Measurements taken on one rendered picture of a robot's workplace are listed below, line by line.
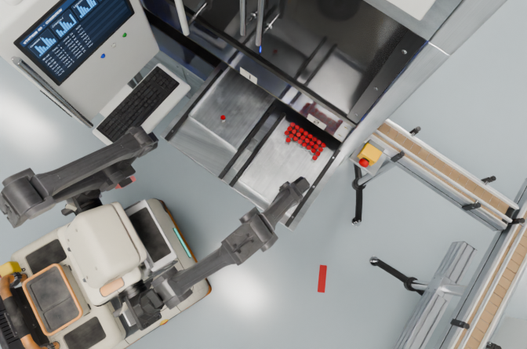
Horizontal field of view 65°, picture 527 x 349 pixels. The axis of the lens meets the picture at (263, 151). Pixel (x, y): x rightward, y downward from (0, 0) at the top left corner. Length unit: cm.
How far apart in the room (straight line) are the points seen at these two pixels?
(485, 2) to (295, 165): 111
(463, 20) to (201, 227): 204
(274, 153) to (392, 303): 136
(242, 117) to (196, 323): 133
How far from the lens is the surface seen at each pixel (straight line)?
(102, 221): 131
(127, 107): 196
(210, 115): 183
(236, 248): 108
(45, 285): 186
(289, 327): 264
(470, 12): 91
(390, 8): 99
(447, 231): 290
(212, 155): 178
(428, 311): 224
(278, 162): 177
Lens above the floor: 260
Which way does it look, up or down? 75 degrees down
